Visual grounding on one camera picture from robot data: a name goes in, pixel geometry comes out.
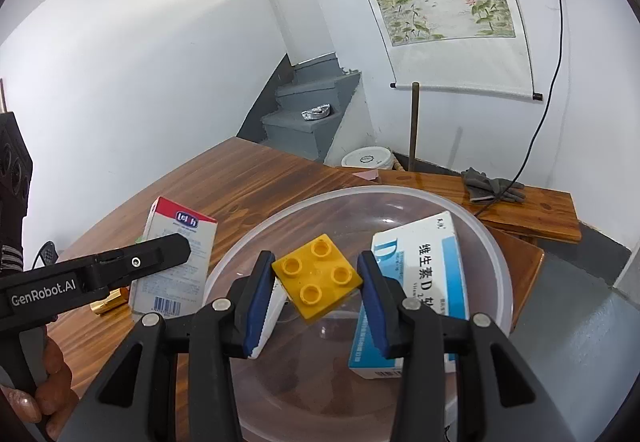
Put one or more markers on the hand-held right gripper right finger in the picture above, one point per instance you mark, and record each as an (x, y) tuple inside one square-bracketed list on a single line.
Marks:
[(377, 317)]

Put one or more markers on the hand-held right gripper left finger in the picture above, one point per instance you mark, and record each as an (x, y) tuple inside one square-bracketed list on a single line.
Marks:
[(252, 312)]

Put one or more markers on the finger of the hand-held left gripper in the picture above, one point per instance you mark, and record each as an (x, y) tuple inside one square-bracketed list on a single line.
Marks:
[(145, 262)]

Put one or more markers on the white box with red label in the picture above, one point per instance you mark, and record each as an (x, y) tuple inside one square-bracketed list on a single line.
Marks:
[(175, 292)]

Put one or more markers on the yellow toy brick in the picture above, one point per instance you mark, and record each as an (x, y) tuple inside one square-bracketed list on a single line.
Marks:
[(315, 279)]

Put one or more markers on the clear plastic bowl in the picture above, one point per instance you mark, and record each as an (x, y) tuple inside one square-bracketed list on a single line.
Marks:
[(320, 397)]

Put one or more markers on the person's left hand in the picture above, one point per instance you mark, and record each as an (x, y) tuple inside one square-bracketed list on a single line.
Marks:
[(52, 387)]

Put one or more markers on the dark mesh object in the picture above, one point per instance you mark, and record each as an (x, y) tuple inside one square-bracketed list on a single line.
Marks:
[(48, 253)]

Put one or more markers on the blue and white medicine box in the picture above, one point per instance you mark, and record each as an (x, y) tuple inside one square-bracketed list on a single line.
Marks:
[(430, 252)]

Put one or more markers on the wooden desk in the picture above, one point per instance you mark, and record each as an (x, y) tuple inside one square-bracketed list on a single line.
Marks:
[(260, 182)]

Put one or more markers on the pink paper scrap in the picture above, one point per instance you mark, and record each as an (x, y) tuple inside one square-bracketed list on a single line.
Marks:
[(367, 175)]

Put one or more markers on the white plastic bucket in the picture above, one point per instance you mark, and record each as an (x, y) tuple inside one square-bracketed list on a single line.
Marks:
[(367, 156)]

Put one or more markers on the grey work gloves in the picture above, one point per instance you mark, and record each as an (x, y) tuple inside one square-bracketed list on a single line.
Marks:
[(487, 187)]

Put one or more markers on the grey staircase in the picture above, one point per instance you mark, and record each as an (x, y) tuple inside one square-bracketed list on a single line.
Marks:
[(300, 131)]

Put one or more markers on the wooden stick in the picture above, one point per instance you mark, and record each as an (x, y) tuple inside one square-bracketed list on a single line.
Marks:
[(414, 131)]

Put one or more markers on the wooden bench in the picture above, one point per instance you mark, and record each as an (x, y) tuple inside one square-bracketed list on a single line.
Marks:
[(545, 217)]

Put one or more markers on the crumpled foil container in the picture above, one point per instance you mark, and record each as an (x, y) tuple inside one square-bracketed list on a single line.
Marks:
[(316, 112)]

